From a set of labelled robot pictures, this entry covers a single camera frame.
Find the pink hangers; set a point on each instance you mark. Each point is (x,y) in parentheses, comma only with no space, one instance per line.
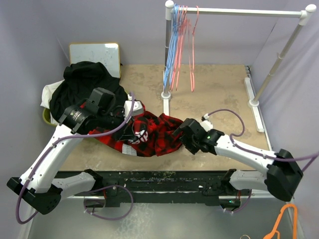
(182,27)

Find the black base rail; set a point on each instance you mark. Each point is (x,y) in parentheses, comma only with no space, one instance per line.
(210,188)

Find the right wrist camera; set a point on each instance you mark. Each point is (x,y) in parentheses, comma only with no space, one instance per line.
(206,123)

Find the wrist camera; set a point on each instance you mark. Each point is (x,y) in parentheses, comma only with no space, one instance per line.
(206,123)
(138,108)

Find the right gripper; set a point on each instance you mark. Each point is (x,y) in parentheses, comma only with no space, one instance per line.
(193,149)

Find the white clothes rack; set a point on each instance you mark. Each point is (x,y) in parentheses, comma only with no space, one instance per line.
(303,16)

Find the white whiteboard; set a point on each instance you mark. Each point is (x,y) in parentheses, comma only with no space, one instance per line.
(107,53)

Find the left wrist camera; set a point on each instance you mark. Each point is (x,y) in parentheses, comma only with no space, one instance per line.
(138,108)

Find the red black plaid shirt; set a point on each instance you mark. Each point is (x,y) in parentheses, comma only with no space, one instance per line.
(154,136)

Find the green laundry basket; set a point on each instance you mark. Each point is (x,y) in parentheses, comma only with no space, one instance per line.
(46,115)

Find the black garment pile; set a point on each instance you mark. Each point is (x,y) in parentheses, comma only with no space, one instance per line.
(80,79)

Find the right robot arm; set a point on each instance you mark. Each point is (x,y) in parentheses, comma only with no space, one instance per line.
(274,172)

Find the blue hangers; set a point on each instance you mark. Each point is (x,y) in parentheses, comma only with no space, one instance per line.
(171,16)

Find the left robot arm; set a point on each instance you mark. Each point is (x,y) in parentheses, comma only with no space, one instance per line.
(38,186)

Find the single pink hanger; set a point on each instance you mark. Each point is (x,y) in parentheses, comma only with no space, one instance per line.
(191,47)

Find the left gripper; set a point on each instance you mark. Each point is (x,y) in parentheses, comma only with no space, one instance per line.
(128,134)

